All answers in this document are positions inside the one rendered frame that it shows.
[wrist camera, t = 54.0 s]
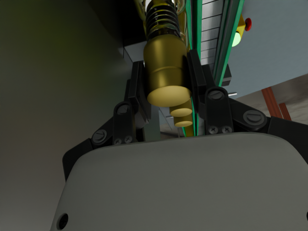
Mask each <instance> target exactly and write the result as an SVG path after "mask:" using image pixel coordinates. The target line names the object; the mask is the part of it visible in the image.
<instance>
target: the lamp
mask: <svg viewBox="0 0 308 231"><path fill-rule="evenodd" d="M240 39H241V38H240V34H239V32H238V31H236V34H235V37H234V41H233V45H232V46H235V45H237V44H238V43H239V42H240Z"/></svg>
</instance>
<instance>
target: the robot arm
mask: <svg viewBox="0 0 308 231"><path fill-rule="evenodd" d="M187 63H188V69H189V74H190V80H191V86H192V101H193V106H194V111H195V114H198V117H200V118H202V119H204V135H201V136H192V137H179V138H170V139H162V140H153V141H145V133H144V126H145V125H146V124H149V120H150V119H151V104H150V103H149V102H148V101H147V99H146V82H145V67H144V64H143V62H140V61H136V62H133V65H132V74H131V79H128V80H127V83H126V90H125V96H124V101H122V102H120V103H118V104H117V105H116V106H115V108H114V114H113V116H112V117H111V118H110V119H109V120H108V121H107V122H106V123H105V124H104V125H102V126H101V127H100V128H99V129H98V130H97V131H96V132H95V133H94V134H93V135H92V138H88V139H86V140H85V141H83V142H81V143H80V144H78V145H77V146H75V147H73V148H71V149H70V150H68V151H67V152H66V153H65V154H64V156H63V158H62V163H63V169H64V175H65V181H66V184H65V186H64V189H63V192H62V194H61V197H60V200H59V203H58V206H57V209H56V212H55V215H54V219H53V222H52V225H51V229H50V231H308V125H306V124H302V123H298V122H294V121H290V120H286V119H282V118H279V117H275V116H271V117H267V116H266V115H265V114H264V113H263V112H261V111H259V110H257V109H255V108H253V107H250V106H248V105H246V104H243V103H241V102H239V101H236V100H234V99H232V98H229V96H228V92H227V91H226V90H225V89H224V88H223V87H218V86H216V84H215V80H214V77H213V74H212V71H211V69H210V66H209V64H206V65H201V63H200V59H199V56H198V52H197V49H192V50H189V52H187Z"/></svg>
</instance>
